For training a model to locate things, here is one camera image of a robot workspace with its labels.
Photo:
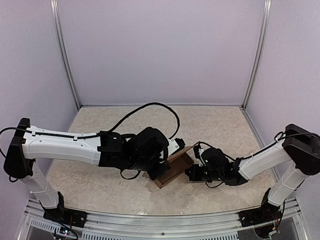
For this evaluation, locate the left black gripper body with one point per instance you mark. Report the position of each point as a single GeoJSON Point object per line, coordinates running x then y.
{"type": "Point", "coordinates": [144, 164]}

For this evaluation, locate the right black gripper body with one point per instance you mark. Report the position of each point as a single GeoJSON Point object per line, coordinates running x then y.
{"type": "Point", "coordinates": [214, 175]}

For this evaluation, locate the brown cardboard box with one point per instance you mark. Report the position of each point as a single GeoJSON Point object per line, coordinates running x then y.
{"type": "Point", "coordinates": [178, 162]}

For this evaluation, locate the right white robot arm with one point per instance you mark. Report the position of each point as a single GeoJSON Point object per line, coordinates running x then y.
{"type": "Point", "coordinates": [295, 145]}

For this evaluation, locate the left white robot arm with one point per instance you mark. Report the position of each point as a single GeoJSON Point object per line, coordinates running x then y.
{"type": "Point", "coordinates": [105, 149]}

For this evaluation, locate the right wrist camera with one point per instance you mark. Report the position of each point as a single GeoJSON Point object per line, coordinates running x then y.
{"type": "Point", "coordinates": [198, 150]}

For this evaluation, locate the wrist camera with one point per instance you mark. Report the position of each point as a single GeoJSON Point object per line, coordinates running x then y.
{"type": "Point", "coordinates": [198, 150]}
{"type": "Point", "coordinates": [175, 145]}

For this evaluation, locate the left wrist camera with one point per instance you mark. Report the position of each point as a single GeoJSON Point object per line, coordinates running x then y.
{"type": "Point", "coordinates": [175, 145]}

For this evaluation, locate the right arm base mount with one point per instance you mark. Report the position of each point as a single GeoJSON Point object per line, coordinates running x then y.
{"type": "Point", "coordinates": [258, 216]}

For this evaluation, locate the front aluminium rail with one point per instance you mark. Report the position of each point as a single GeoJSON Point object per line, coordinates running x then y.
{"type": "Point", "coordinates": [225, 225]}

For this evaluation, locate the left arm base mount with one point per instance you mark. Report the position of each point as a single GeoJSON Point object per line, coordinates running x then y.
{"type": "Point", "coordinates": [66, 216]}

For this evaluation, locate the left aluminium frame post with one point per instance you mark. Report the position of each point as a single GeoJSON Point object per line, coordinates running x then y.
{"type": "Point", "coordinates": [54, 4]}

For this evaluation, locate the aluminium frame post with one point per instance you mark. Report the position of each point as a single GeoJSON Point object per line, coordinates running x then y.
{"type": "Point", "coordinates": [54, 4]}
{"type": "Point", "coordinates": [258, 53]}

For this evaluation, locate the right aluminium frame post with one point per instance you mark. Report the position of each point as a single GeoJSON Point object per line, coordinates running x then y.
{"type": "Point", "coordinates": [258, 53]}

